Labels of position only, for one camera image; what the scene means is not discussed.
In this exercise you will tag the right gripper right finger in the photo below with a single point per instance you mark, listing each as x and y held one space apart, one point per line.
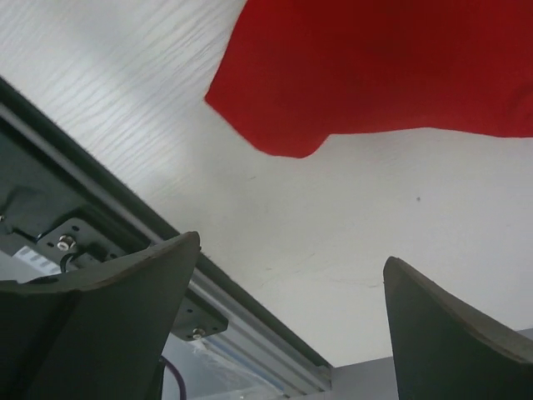
443 348

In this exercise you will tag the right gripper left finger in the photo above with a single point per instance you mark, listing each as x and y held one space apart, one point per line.
98 332

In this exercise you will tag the red t shirt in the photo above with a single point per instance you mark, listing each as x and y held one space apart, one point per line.
297 72

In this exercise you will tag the aluminium frame rail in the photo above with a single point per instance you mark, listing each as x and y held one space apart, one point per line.
256 336

